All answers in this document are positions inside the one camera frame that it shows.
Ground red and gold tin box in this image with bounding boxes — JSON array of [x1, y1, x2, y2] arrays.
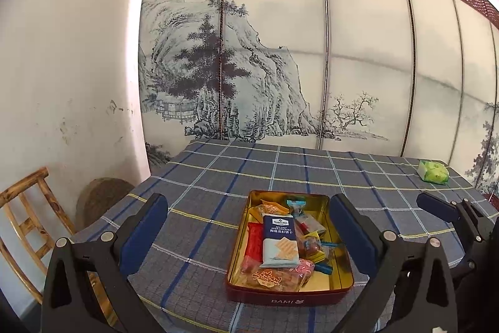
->
[[227, 190, 355, 306]]

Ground wooden chair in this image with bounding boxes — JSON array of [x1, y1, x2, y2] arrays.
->
[[0, 167, 76, 306]]

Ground clear packet of brown snack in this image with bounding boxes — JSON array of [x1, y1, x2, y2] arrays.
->
[[240, 255, 262, 275]]

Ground clear fried twist snack packet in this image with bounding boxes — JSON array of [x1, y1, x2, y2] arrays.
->
[[236, 265, 316, 291]]

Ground pink flower print snack packet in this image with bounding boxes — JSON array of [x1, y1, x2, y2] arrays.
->
[[296, 258, 316, 275]]

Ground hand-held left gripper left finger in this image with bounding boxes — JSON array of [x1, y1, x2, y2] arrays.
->
[[41, 193, 169, 333]]

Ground blue cracker packet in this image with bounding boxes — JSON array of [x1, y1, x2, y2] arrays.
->
[[260, 215, 301, 268]]

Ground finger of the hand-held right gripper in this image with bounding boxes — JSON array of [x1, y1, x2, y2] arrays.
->
[[416, 193, 494, 240], [448, 239, 486, 279]]

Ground red snack packet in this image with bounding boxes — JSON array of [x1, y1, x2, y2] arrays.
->
[[244, 222, 266, 269]]

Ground blue-grey plaid tablecloth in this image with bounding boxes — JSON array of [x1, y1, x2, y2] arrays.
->
[[72, 139, 499, 333]]

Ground orange snack packet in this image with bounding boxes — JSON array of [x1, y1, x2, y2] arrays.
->
[[251, 199, 290, 220]]

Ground dark snack packet light-blue top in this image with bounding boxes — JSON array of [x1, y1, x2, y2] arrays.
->
[[286, 199, 308, 218]]

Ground ink landscape painted screen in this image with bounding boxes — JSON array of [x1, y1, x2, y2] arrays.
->
[[138, 0, 499, 201]]

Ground green snack packet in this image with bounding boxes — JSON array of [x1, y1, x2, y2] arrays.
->
[[416, 159, 450, 186]]

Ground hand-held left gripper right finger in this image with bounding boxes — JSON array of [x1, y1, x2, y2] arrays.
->
[[329, 193, 457, 333]]

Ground yellow snack packet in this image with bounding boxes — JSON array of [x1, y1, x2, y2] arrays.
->
[[298, 233, 334, 264]]

